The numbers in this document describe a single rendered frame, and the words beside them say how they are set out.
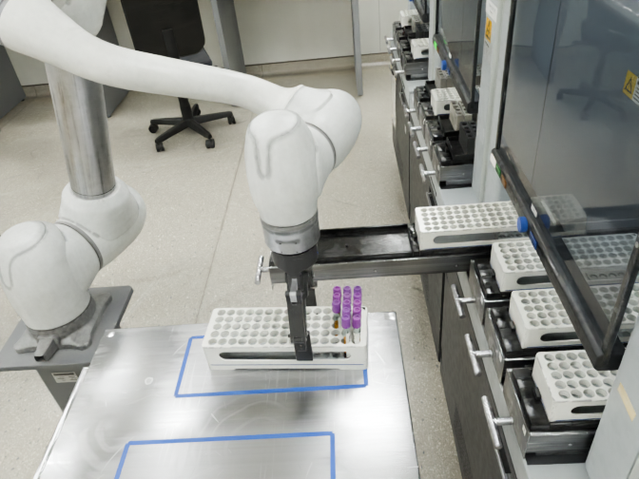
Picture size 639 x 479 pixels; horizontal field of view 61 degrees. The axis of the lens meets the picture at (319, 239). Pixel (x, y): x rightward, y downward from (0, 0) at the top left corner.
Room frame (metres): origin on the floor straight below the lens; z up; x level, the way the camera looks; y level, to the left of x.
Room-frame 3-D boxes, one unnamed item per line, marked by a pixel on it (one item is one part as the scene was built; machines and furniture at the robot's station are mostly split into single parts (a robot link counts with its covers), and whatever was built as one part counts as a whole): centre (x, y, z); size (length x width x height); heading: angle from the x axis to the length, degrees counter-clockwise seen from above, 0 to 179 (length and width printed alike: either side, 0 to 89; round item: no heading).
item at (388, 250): (1.01, -0.20, 0.78); 0.73 x 0.14 x 0.09; 85
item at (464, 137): (1.40, -0.46, 0.85); 0.12 x 0.02 x 0.06; 175
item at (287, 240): (0.70, 0.04, 1.10); 0.09 x 0.09 x 0.06
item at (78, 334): (0.97, 0.64, 0.73); 0.22 x 0.18 x 0.06; 175
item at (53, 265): (1.00, 0.63, 0.87); 0.18 x 0.16 x 0.22; 152
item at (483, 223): (1.00, -0.38, 0.83); 0.30 x 0.10 x 0.06; 85
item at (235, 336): (0.71, 0.08, 0.85); 0.30 x 0.10 x 0.06; 81
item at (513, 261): (0.83, -0.51, 0.83); 0.30 x 0.10 x 0.06; 85
